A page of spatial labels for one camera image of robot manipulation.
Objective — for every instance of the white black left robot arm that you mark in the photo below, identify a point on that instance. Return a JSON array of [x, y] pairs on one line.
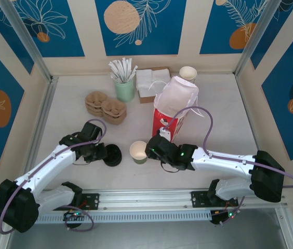
[[45, 166]]

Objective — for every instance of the aluminium frame rail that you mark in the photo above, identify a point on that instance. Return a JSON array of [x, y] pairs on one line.
[[44, 111], [249, 111]]

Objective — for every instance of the green paper coffee cup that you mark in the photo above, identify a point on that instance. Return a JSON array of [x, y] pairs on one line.
[[138, 153]]

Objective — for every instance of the circuit board with LED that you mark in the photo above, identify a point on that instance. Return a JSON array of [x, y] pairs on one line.
[[73, 215], [221, 216]]

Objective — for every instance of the aluminium frame post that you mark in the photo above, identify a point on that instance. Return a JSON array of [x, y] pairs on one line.
[[27, 36], [254, 36]]

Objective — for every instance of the cardboard napkin box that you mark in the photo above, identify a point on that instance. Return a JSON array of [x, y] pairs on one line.
[[146, 99]]

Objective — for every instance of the red white paper bag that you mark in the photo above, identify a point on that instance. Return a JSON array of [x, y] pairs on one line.
[[177, 96]]

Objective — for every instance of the mint green straw holder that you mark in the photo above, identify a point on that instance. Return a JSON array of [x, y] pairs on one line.
[[124, 90]]

